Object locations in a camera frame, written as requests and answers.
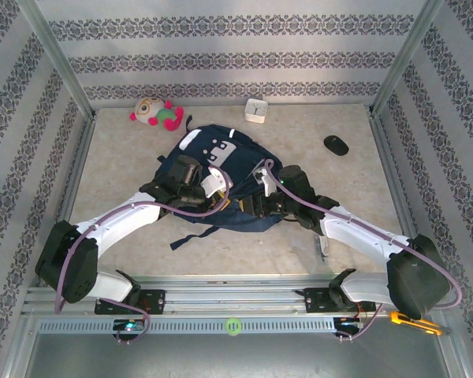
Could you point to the navy blue student backpack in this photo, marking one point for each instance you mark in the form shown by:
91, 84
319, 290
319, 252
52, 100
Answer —
236, 161

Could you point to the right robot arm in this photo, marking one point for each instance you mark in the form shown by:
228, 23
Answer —
362, 236

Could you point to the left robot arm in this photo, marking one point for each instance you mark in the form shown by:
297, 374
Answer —
122, 220

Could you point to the black computer mouse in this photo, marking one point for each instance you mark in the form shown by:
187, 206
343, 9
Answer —
336, 145

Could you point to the pink and white plush doll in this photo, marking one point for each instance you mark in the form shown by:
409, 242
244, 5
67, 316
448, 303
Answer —
150, 110

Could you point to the white square box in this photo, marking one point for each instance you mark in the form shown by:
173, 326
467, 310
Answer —
256, 110

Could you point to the yellow utility knife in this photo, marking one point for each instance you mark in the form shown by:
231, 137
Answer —
421, 323

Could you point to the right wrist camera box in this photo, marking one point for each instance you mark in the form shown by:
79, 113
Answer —
267, 183

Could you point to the aluminium mounting rail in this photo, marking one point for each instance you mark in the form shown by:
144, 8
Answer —
236, 293

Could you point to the right aluminium side rail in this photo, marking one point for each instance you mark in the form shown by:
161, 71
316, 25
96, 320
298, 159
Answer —
392, 173

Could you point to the aluminium side rail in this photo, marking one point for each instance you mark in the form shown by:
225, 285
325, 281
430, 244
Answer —
392, 173
77, 173

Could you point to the left aluminium side rail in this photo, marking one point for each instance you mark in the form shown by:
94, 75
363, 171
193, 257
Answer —
77, 173

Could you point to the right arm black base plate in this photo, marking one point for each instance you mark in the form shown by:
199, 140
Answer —
317, 301

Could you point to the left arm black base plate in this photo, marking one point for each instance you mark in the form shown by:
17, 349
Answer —
153, 301

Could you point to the right aluminium frame post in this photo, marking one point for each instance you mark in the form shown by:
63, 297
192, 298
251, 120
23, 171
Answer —
410, 51

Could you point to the aluminium frame post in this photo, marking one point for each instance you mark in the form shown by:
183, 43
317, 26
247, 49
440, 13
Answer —
55, 51
410, 51

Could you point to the left aluminium frame post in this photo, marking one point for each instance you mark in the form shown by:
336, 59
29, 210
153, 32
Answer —
55, 51

